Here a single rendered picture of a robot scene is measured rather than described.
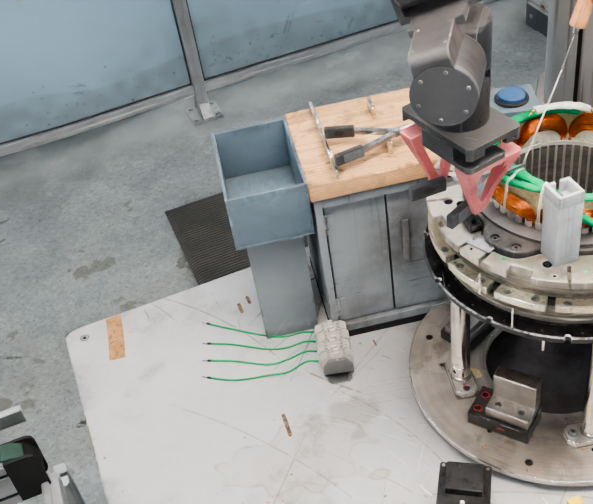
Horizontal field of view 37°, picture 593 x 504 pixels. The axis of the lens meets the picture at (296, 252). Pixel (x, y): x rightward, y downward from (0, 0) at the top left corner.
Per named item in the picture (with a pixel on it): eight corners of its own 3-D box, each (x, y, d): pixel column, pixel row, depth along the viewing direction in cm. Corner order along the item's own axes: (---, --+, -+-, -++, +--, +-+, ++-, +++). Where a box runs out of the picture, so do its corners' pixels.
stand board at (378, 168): (311, 203, 113) (308, 188, 111) (286, 127, 128) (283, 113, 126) (460, 170, 114) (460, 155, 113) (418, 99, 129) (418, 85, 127)
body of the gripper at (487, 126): (469, 168, 80) (470, 98, 75) (400, 123, 87) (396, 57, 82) (521, 141, 83) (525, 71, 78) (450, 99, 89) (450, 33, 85)
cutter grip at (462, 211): (452, 230, 86) (452, 218, 85) (446, 227, 87) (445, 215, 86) (476, 209, 88) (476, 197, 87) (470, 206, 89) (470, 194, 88)
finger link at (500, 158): (467, 237, 85) (468, 158, 79) (421, 203, 90) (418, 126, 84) (519, 208, 88) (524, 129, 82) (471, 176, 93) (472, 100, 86)
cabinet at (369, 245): (334, 340, 130) (312, 202, 113) (310, 262, 144) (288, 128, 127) (460, 312, 131) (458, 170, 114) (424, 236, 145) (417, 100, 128)
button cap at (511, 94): (528, 103, 125) (528, 97, 124) (500, 106, 125) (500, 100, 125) (522, 88, 128) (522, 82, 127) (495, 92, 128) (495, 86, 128)
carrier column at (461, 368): (456, 388, 117) (453, 273, 104) (448, 375, 119) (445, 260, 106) (473, 382, 118) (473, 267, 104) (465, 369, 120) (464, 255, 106)
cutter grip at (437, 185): (412, 202, 91) (411, 190, 90) (409, 198, 91) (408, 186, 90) (447, 191, 91) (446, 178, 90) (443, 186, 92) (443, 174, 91)
